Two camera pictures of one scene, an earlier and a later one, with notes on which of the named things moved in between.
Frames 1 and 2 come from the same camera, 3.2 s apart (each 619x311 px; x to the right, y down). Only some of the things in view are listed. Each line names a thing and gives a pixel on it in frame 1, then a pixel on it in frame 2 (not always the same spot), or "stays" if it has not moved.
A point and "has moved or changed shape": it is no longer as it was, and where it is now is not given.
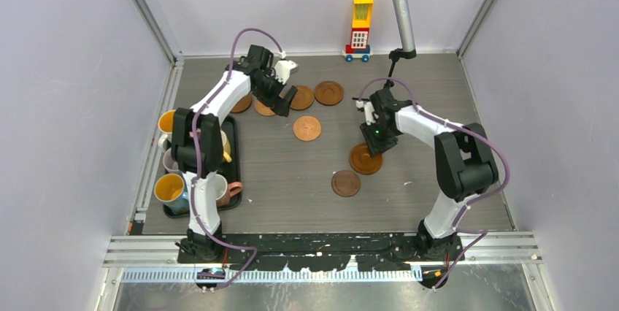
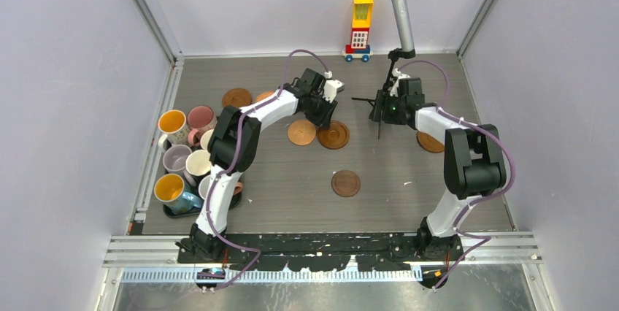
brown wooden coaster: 361,161 has moved or changed shape
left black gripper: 284,107 → 325,118
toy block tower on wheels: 361,22 stays
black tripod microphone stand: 394,55 stays
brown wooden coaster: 306,128 has moved or changed shape
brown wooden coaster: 328,93 has moved or changed shape
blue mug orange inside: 171,189 stays
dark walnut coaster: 346,183 stays
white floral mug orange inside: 166,125 stays
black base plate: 320,252 stays
